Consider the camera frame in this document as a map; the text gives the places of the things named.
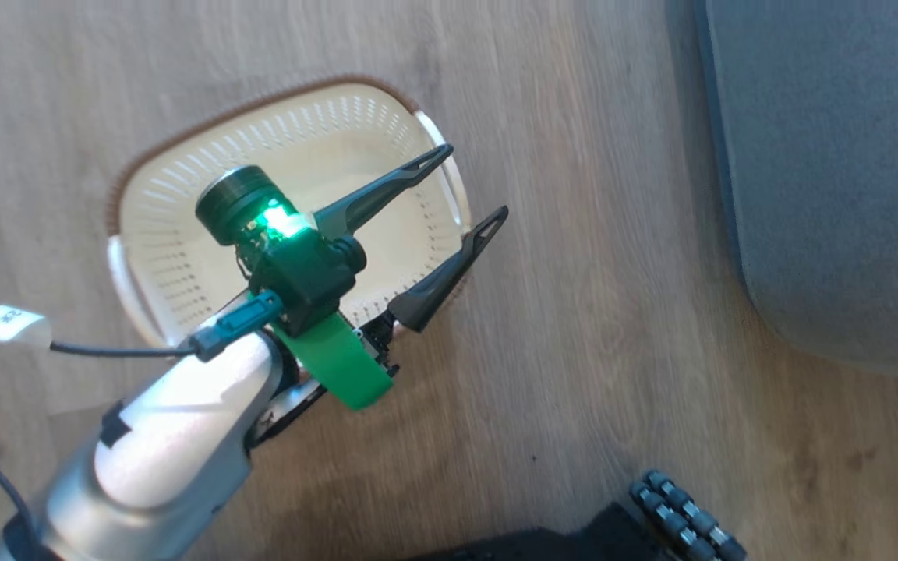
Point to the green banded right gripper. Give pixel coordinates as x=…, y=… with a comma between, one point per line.
x=336, y=358

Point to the cream plastic laundry basket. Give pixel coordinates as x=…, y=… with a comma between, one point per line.
x=316, y=148

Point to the black roller omni wheel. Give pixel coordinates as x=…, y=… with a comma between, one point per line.
x=687, y=514

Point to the grey rug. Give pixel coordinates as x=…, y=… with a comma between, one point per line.
x=846, y=171

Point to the dark wrist camera box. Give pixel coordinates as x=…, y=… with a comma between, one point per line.
x=301, y=265

